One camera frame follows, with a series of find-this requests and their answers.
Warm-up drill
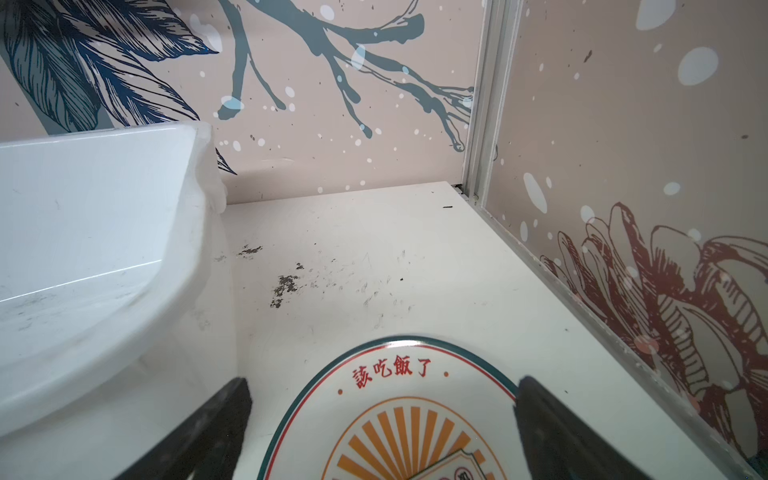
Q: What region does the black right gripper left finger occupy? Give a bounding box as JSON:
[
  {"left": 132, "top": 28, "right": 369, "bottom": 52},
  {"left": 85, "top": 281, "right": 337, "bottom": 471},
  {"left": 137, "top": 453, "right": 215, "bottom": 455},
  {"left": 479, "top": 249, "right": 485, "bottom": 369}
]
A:
[{"left": 118, "top": 377, "right": 252, "bottom": 479}]

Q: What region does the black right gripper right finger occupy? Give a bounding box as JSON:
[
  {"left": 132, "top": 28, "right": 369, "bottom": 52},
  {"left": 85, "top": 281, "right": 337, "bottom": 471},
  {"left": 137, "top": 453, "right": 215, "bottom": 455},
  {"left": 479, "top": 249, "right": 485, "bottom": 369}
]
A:
[{"left": 514, "top": 376, "right": 649, "bottom": 480}]

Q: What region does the aluminium frame post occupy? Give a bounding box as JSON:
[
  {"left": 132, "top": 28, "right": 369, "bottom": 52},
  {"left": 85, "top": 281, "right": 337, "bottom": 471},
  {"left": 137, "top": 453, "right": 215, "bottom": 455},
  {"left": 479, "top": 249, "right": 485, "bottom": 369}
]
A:
[{"left": 461, "top": 0, "right": 525, "bottom": 209}]

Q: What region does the white plastic bin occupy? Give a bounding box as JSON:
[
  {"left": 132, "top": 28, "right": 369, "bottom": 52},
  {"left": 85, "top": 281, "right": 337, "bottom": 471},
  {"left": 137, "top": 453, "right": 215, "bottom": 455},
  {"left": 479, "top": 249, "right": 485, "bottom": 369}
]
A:
[{"left": 1, "top": 121, "right": 237, "bottom": 479}]

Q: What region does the white plate orange sunburst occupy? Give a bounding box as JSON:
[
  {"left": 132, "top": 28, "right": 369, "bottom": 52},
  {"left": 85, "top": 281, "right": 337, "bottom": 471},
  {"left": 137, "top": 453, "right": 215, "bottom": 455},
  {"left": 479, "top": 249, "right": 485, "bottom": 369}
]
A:
[{"left": 258, "top": 336, "right": 531, "bottom": 479}]

